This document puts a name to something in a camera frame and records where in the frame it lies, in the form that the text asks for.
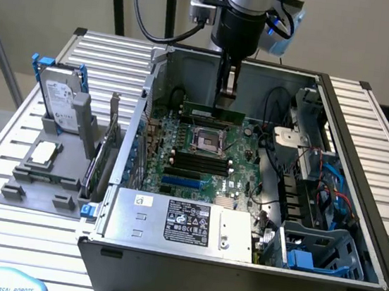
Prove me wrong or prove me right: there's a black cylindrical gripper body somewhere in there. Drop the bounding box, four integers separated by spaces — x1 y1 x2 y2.
215 7 269 63

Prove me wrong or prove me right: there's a green RAM stick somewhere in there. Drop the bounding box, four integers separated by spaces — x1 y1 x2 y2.
180 100 248 127

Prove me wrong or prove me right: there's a black RAM slot bank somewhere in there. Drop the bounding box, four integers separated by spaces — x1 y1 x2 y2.
170 147 233 178
178 113 231 132

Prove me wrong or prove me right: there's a green motherboard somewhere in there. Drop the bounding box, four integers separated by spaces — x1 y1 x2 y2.
136 103 277 219

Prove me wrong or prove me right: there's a blue expansion slot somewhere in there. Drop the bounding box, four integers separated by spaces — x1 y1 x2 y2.
160 173 202 191

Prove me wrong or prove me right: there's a green graphics card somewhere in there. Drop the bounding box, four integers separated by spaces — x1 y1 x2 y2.
80 88 128 203

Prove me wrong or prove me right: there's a silver power supply unit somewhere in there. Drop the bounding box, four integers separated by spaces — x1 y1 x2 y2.
96 184 260 264

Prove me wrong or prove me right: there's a grey blue disk bay cage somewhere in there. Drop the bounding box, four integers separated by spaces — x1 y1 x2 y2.
259 217 372 282

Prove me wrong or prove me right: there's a blue case latch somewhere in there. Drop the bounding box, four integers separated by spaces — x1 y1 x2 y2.
78 201 98 220

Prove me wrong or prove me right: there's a silver CPU chip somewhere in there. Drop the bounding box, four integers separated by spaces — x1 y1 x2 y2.
30 139 63 166

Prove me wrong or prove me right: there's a black open PC case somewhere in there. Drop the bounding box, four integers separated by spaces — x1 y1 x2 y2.
71 34 389 291

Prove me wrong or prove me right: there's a grey parts rack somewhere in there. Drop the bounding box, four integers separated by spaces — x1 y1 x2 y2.
0 85 130 222

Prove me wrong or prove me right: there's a grey metal pole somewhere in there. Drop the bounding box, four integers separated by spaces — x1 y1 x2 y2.
0 0 36 109

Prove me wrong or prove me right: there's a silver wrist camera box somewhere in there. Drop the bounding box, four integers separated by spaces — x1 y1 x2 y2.
187 0 219 27

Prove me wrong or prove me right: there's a CPU socket with metal frame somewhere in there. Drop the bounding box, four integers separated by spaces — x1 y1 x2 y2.
183 124 228 159

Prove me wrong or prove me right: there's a black camera cable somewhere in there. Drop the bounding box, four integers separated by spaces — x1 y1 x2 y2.
126 0 211 48

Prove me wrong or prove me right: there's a blue SATA wire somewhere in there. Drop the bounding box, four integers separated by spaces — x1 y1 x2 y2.
313 160 361 231

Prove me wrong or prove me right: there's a red wire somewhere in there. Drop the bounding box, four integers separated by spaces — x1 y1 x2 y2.
303 149 361 213

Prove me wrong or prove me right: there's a hard disk in blue bracket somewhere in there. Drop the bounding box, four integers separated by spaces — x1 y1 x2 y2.
23 54 93 137

